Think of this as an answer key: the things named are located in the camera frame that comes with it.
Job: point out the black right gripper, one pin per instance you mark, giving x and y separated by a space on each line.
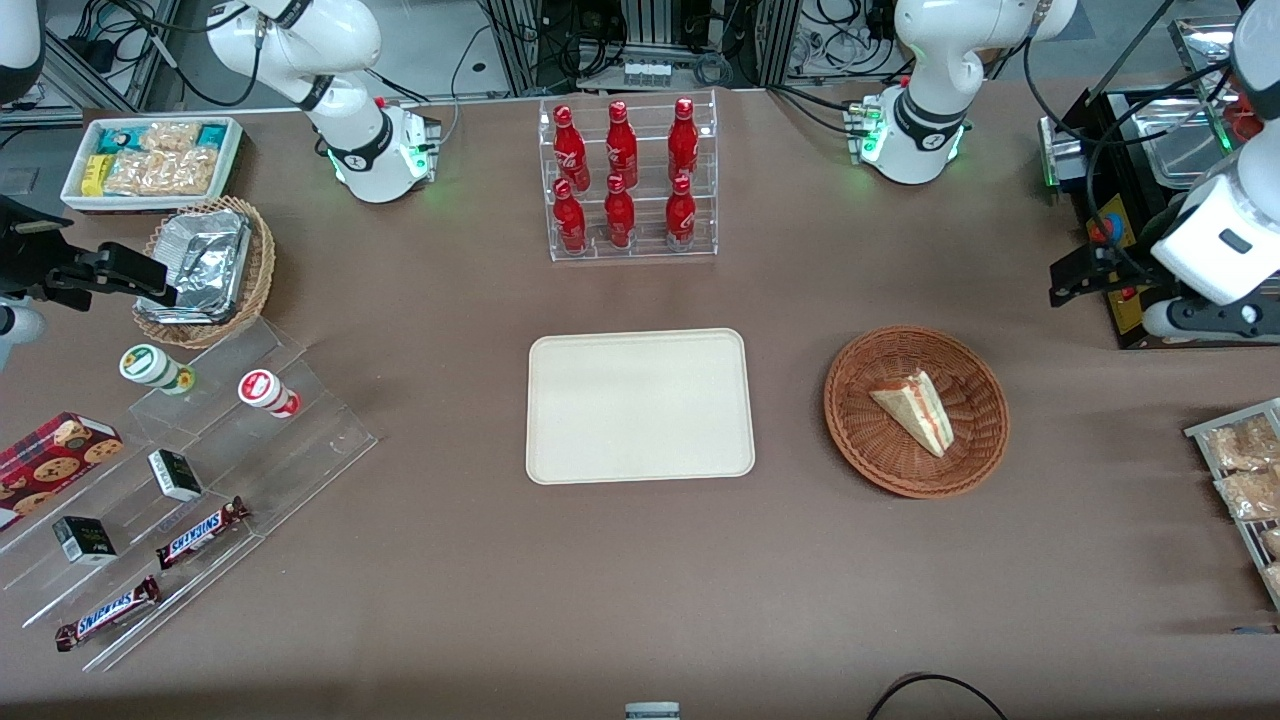
32 259

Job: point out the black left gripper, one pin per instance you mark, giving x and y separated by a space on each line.
1112 268

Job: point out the triangular sandwich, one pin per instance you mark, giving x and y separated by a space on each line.
918 410

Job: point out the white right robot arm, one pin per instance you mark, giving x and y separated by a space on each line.
350 140

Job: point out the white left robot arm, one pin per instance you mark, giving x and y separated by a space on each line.
930 60

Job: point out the light wicker basket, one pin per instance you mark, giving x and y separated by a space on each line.
262 270

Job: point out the tray of packaged snacks right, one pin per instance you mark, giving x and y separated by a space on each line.
1196 432

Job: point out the brown wicker basket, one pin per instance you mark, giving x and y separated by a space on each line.
870 440

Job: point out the beige plastic tray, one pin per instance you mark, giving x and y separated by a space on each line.
640 405

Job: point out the black hot food display case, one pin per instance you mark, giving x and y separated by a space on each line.
1122 318

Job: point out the green lid cup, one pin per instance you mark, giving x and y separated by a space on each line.
145 364

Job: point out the aluminium foil container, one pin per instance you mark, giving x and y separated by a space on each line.
200 262

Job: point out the yellow snack packet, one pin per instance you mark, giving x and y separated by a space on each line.
95 175

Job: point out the large clear nut snack bag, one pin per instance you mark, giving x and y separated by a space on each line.
165 172

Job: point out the teal snack packet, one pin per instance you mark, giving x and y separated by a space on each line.
118 140

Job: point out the stainless steel pan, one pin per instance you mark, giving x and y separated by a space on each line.
1175 150

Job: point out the small clear nut snack bag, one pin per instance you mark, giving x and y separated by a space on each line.
172 134

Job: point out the white rectangular snack bin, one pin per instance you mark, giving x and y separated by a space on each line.
232 165

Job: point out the red cookie box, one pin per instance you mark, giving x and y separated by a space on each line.
50 462

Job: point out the red lid cup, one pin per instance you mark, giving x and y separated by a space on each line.
262 389

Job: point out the small black box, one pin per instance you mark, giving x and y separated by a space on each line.
176 476
85 541

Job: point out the red sausage on stick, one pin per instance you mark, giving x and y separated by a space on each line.
1243 122

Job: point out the clear bag of fried snack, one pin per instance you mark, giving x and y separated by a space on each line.
1242 445
1252 494

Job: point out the clear acrylic step display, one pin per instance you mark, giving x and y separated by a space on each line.
290 450

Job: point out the Snickers chocolate bar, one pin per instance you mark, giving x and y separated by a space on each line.
200 533
108 613

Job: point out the red cola bottle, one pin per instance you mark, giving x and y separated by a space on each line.
569 150
619 218
683 145
680 216
621 148
569 222

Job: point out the clear acrylic bottle rack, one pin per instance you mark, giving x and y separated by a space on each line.
650 250

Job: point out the white power strip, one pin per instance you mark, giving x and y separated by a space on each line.
645 73

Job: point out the small grey device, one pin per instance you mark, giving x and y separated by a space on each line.
652 711

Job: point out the aluminium equipment frame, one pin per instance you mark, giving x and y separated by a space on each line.
650 25

